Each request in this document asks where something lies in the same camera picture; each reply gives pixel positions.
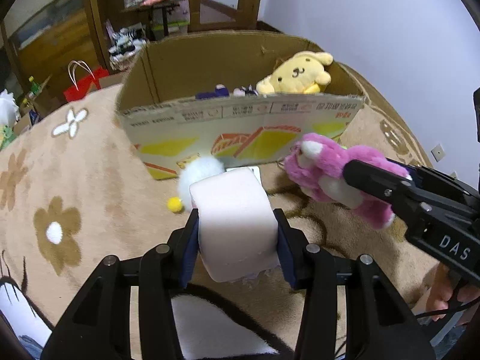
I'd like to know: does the clear plastic storage bin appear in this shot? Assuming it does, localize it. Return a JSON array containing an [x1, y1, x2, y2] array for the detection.
[[151, 0, 191, 40]]

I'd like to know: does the basket of clothes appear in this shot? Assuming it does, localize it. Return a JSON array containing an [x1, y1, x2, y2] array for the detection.
[[108, 23, 148, 71]]

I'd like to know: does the white round plush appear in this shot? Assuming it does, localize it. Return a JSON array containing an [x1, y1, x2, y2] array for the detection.
[[0, 89, 20, 128]]

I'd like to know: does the red paper shopping bag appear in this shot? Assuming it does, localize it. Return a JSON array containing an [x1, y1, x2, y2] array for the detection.
[[64, 60, 109, 102]]

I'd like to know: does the beige floral blanket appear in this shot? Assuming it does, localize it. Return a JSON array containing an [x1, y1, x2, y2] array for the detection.
[[0, 59, 448, 360]]

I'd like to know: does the large wooden wardrobe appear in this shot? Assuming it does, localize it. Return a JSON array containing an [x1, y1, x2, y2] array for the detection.
[[1, 0, 102, 101]]

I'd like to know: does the purple white plush doll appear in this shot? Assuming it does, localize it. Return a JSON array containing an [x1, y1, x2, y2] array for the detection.
[[195, 84, 259, 100]]

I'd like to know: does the small black side table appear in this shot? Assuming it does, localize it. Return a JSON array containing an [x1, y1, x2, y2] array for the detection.
[[123, 0, 191, 41]]

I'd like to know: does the open cardboard box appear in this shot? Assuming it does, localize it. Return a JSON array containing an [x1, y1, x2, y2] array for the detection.
[[115, 31, 366, 180]]

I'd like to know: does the green frog plush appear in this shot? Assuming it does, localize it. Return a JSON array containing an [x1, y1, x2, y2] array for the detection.
[[0, 124, 17, 150]]

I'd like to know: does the white tissue pack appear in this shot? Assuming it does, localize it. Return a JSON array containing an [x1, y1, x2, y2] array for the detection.
[[190, 169, 279, 283]]

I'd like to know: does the yellow dog plush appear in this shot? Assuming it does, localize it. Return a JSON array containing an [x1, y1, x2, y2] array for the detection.
[[256, 51, 334, 95]]

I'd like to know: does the white black pompom keychain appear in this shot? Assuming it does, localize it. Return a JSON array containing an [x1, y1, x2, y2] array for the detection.
[[167, 157, 225, 214]]

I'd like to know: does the person's right hand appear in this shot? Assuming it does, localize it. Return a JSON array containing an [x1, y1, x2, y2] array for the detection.
[[425, 263, 479, 312]]

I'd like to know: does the green glass bottle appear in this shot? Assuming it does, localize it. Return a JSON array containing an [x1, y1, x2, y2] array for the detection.
[[28, 76, 41, 97]]

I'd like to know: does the pink plush bear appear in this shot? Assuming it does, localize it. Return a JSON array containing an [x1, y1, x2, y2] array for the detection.
[[283, 133, 403, 229]]

